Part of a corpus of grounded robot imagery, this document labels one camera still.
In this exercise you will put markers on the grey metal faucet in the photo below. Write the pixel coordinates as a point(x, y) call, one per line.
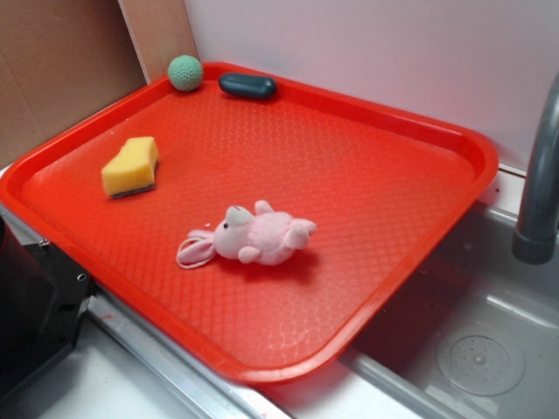
point(535, 233)

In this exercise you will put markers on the brown cardboard panel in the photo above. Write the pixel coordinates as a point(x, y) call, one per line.
point(61, 62)

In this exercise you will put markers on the light wooden board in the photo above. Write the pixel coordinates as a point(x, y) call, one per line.
point(160, 31)

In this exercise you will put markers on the grey sink basin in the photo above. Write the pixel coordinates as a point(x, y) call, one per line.
point(473, 333)

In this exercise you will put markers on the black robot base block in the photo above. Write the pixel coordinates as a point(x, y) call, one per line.
point(44, 294)

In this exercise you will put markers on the pink plush bunny toy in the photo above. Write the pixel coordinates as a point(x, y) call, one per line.
point(264, 236)

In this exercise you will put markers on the dark teal oval capsule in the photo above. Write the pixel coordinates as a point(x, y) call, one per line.
point(248, 86)

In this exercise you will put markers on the yellow sponge with dark base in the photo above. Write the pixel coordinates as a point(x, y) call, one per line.
point(132, 169)

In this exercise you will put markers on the red plastic tray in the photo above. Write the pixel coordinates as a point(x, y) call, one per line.
point(383, 186)

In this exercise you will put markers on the green textured ball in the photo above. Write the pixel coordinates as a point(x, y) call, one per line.
point(185, 73)

